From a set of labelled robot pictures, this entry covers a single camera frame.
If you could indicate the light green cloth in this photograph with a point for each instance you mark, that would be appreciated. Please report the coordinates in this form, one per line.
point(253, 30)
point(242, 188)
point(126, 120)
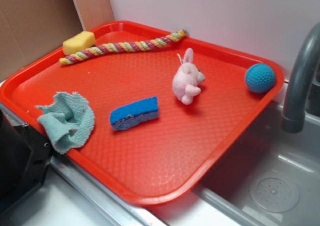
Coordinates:
point(68, 121)

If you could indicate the grey toy faucet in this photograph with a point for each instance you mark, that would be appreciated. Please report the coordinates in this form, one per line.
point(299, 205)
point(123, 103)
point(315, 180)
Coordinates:
point(303, 91)

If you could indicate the brown cardboard panel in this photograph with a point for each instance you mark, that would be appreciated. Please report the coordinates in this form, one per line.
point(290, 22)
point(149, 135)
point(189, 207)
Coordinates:
point(30, 29)

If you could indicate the multicolour twisted rope toy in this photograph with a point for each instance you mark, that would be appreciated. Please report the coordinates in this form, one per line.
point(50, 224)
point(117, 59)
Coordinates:
point(122, 47)

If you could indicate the blue sponge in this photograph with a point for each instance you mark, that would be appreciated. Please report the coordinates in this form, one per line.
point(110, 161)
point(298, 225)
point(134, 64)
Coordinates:
point(133, 114)

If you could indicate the pink plush bunny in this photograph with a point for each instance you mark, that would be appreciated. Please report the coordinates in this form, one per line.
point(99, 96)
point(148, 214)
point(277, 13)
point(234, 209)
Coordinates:
point(185, 84)

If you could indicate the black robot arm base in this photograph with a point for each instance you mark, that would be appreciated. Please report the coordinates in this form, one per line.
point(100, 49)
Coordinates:
point(24, 158)

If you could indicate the yellow sponge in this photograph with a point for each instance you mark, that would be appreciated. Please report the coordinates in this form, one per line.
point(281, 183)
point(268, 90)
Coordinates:
point(79, 42)

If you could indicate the grey plastic sink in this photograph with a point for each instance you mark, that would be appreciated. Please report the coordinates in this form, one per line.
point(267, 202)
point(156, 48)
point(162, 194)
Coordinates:
point(267, 177)

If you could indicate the blue dimpled ball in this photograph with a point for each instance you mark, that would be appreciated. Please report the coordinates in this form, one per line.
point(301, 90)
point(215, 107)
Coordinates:
point(260, 78)

